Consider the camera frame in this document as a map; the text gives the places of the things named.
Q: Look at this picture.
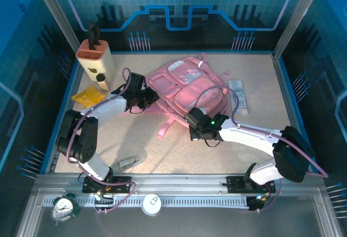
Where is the pink backpack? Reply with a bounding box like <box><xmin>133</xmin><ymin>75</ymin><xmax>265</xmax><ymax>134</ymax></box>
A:
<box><xmin>119</xmin><ymin>53</ymin><xmax>231</xmax><ymax>140</ymax></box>

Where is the ruler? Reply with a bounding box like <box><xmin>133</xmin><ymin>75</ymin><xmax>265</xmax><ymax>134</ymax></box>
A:
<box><xmin>227</xmin><ymin>79</ymin><xmax>249</xmax><ymax>115</ymax></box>

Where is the yellow snack bag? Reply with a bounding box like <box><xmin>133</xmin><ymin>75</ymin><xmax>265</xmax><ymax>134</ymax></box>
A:
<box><xmin>70</xmin><ymin>84</ymin><xmax>107</xmax><ymax>113</ymax></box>

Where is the small beige bottle black cap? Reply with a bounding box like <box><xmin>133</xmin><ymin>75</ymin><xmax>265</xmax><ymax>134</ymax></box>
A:
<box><xmin>95</xmin><ymin>73</ymin><xmax>111</xmax><ymax>93</ymax></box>

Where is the beige knife block orange top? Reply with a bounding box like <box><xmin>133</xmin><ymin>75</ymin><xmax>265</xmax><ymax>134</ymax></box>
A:
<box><xmin>75</xmin><ymin>38</ymin><xmax>116</xmax><ymax>91</ymax></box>

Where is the aluminium front beam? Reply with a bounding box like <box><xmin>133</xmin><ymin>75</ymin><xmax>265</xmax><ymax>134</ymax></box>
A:
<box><xmin>34</xmin><ymin>173</ymin><xmax>327</xmax><ymax>194</ymax></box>

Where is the white tin can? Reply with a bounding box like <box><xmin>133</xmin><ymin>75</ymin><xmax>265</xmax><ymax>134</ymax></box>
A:
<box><xmin>142</xmin><ymin>193</ymin><xmax>163</xmax><ymax>216</ymax></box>

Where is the green alarm clock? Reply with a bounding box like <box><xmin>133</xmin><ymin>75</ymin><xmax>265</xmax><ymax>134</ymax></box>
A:
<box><xmin>50</xmin><ymin>193</ymin><xmax>81</xmax><ymax>226</ymax></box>

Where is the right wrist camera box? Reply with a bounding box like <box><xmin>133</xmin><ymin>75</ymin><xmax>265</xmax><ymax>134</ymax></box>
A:
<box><xmin>184</xmin><ymin>107</ymin><xmax>210</xmax><ymax>129</ymax></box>

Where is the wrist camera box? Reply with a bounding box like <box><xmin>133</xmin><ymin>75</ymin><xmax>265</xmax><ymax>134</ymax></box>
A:
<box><xmin>184</xmin><ymin>107</ymin><xmax>210</xmax><ymax>129</ymax></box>
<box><xmin>129</xmin><ymin>72</ymin><xmax>147</xmax><ymax>91</ymax></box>

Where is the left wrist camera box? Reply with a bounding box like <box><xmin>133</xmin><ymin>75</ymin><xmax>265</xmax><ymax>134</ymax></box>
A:
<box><xmin>129</xmin><ymin>72</ymin><xmax>147</xmax><ymax>91</ymax></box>

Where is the slotted grey cable duct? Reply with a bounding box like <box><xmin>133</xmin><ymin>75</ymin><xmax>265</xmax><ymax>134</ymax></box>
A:
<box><xmin>42</xmin><ymin>195</ymin><xmax>250</xmax><ymax>208</ymax></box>

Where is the black knife handle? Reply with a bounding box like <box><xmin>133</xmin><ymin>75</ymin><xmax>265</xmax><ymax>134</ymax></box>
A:
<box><xmin>86</xmin><ymin>22</ymin><xmax>101</xmax><ymax>51</ymax></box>

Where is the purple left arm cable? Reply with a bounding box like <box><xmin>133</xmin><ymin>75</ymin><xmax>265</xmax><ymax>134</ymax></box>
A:
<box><xmin>66</xmin><ymin>67</ymin><xmax>136</xmax><ymax>215</ymax></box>

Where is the aluminium frame post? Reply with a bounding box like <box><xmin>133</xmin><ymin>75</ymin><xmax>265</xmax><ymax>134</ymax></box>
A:
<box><xmin>29</xmin><ymin>0</ymin><xmax>82</xmax><ymax>55</ymax></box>
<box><xmin>272</xmin><ymin>0</ymin><xmax>327</xmax><ymax>59</ymax></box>

